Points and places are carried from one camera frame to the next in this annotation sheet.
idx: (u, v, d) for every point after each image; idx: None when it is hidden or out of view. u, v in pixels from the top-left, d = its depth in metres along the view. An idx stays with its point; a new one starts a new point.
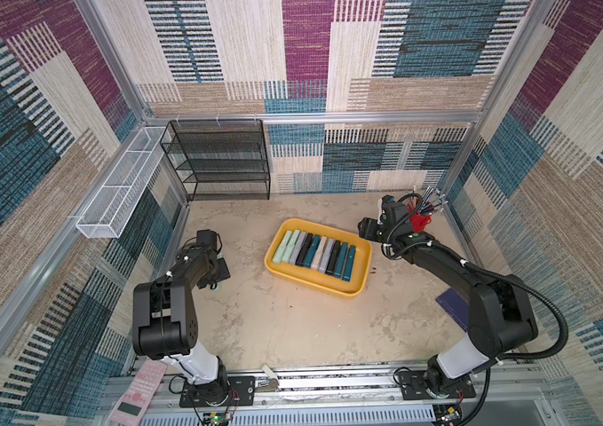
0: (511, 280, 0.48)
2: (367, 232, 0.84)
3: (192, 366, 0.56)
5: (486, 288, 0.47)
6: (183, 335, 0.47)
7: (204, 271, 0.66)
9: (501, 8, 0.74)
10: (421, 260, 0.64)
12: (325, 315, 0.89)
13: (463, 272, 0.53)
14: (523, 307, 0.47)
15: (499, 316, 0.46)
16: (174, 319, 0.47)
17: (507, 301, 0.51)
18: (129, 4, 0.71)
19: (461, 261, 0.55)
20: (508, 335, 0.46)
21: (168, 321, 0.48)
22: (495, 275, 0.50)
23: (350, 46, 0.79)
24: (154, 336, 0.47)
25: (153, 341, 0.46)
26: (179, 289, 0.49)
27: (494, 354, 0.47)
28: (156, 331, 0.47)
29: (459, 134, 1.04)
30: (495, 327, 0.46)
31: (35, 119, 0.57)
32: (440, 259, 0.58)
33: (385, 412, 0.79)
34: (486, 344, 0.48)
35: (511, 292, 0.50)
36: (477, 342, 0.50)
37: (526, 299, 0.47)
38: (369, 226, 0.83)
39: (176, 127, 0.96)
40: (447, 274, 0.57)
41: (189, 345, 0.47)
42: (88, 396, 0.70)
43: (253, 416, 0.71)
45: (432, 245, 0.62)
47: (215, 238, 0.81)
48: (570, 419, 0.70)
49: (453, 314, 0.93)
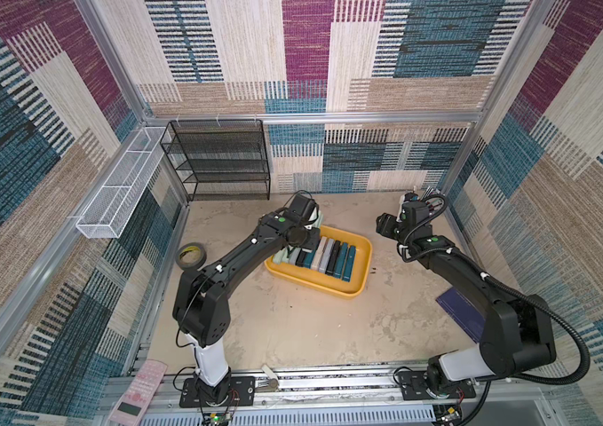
0: (533, 303, 0.45)
2: (384, 230, 0.81)
3: (202, 361, 0.57)
5: (505, 307, 0.45)
6: (207, 330, 0.47)
7: (273, 251, 0.60)
9: (501, 8, 0.74)
10: (439, 266, 0.61)
12: (325, 315, 0.89)
13: (482, 286, 0.50)
14: (543, 329, 0.44)
15: (518, 337, 0.44)
16: (203, 317, 0.47)
17: (526, 320, 0.49)
18: (129, 5, 0.71)
19: (480, 275, 0.52)
20: (523, 357, 0.44)
21: (200, 311, 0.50)
22: (516, 295, 0.47)
23: (350, 47, 0.80)
24: (186, 314, 0.50)
25: (184, 318, 0.50)
26: (218, 293, 0.46)
27: (507, 372, 0.44)
28: (187, 312, 0.50)
29: (459, 134, 1.04)
30: (510, 348, 0.44)
31: (35, 119, 0.57)
32: (459, 270, 0.55)
33: (385, 412, 0.79)
34: (499, 362, 0.46)
35: (532, 312, 0.47)
36: (489, 358, 0.48)
37: (548, 321, 0.44)
38: (388, 222, 0.80)
39: (176, 127, 0.96)
40: (465, 286, 0.54)
41: (210, 341, 0.49)
42: (88, 397, 0.70)
43: (253, 416, 0.71)
45: (452, 253, 0.59)
47: (309, 210, 0.69)
48: (570, 419, 0.70)
49: (453, 314, 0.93)
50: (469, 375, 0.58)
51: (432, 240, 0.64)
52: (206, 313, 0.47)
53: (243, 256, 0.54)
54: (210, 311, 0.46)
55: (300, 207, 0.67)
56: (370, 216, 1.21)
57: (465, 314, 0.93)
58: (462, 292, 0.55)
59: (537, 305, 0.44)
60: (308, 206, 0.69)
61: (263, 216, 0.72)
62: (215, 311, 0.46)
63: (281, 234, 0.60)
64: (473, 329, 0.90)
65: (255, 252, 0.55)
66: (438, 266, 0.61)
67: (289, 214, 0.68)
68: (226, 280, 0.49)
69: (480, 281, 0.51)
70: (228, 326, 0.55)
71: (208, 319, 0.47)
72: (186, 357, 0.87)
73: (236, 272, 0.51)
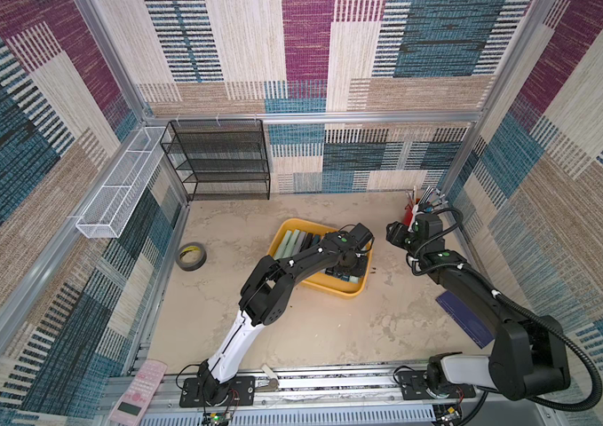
0: (546, 326, 0.43)
2: (395, 238, 0.80)
3: (234, 344, 0.62)
5: (517, 327, 0.43)
6: (265, 314, 0.56)
7: (329, 265, 0.67)
9: (501, 8, 0.74)
10: (449, 282, 0.60)
12: (326, 316, 0.89)
13: (494, 303, 0.49)
14: (557, 353, 0.43)
15: (529, 360, 0.42)
16: (272, 299, 0.56)
17: (539, 343, 0.47)
18: (129, 4, 0.71)
19: (492, 293, 0.51)
20: (533, 379, 0.43)
21: (266, 295, 0.59)
22: (527, 315, 0.46)
23: (350, 46, 0.79)
24: (252, 294, 0.59)
25: (250, 297, 0.59)
26: (288, 282, 0.55)
27: (516, 395, 0.43)
28: (256, 292, 0.59)
29: (459, 134, 1.04)
30: (520, 370, 0.42)
31: (35, 119, 0.57)
32: (470, 287, 0.54)
33: (385, 412, 0.79)
34: (508, 384, 0.44)
35: (545, 335, 0.45)
36: (498, 380, 0.46)
37: (562, 346, 0.43)
38: (399, 232, 0.79)
39: (176, 127, 0.96)
40: (475, 303, 0.53)
41: (265, 321, 0.56)
42: (88, 396, 0.70)
43: (253, 416, 0.71)
45: (464, 269, 0.58)
47: (366, 239, 0.77)
48: (570, 419, 0.70)
49: (453, 314, 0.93)
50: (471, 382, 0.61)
51: (443, 255, 0.63)
52: (273, 297, 0.56)
53: (309, 259, 0.63)
54: (277, 295, 0.55)
55: (361, 233, 0.76)
56: (370, 216, 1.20)
57: (465, 313, 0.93)
58: (470, 307, 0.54)
59: (551, 328, 0.43)
60: (369, 233, 0.77)
61: (328, 232, 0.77)
62: (281, 297, 0.55)
63: (341, 252, 0.68)
64: (473, 329, 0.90)
65: (318, 259, 0.64)
66: (449, 283, 0.60)
67: (350, 236, 0.77)
68: (295, 275, 0.58)
69: (491, 299, 0.50)
70: (281, 315, 0.61)
71: (272, 303, 0.56)
72: (186, 357, 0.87)
73: (302, 272, 0.59)
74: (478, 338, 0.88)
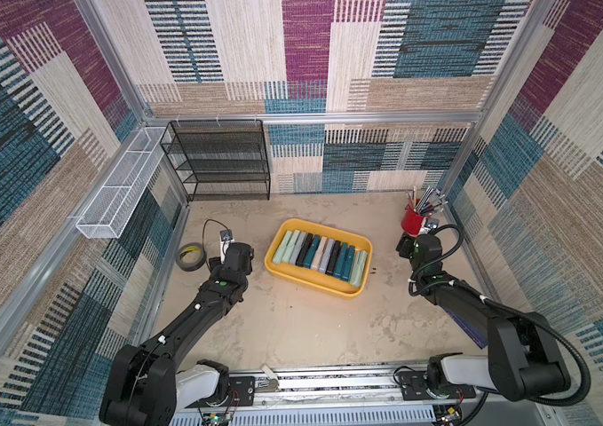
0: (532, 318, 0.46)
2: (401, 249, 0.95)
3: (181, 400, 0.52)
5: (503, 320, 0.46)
6: (150, 422, 0.40)
7: (218, 316, 0.58)
9: (501, 8, 0.74)
10: (440, 300, 0.64)
12: (326, 316, 0.89)
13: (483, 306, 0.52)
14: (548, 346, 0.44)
15: (520, 353, 0.44)
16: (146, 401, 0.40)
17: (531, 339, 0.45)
18: (129, 4, 0.71)
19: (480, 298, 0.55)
20: (528, 374, 0.43)
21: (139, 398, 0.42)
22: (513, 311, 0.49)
23: (350, 46, 0.79)
24: (119, 407, 0.41)
25: (119, 412, 0.41)
26: (160, 368, 0.41)
27: (515, 395, 0.43)
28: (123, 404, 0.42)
29: (459, 134, 1.04)
30: (513, 364, 0.43)
31: (35, 119, 0.57)
32: (459, 299, 0.58)
33: (385, 413, 0.79)
34: (505, 383, 0.45)
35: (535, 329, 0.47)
36: (498, 382, 0.46)
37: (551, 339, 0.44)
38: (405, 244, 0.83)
39: (176, 127, 0.96)
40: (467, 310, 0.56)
41: None
42: (89, 396, 0.71)
43: (253, 416, 0.71)
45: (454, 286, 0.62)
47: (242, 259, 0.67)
48: (570, 419, 0.70)
49: (453, 314, 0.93)
50: (469, 382, 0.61)
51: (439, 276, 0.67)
52: (149, 394, 0.40)
53: (186, 323, 0.50)
54: (154, 389, 0.40)
55: (235, 262, 0.65)
56: (370, 217, 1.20)
57: None
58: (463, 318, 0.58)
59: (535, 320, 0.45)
60: (243, 252, 0.66)
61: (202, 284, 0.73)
62: (158, 391, 0.40)
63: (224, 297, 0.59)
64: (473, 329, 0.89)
65: (199, 318, 0.52)
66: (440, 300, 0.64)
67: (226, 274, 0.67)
68: (171, 352, 0.44)
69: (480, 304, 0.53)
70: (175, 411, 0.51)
71: (150, 406, 0.40)
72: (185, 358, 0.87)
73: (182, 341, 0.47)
74: (478, 338, 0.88)
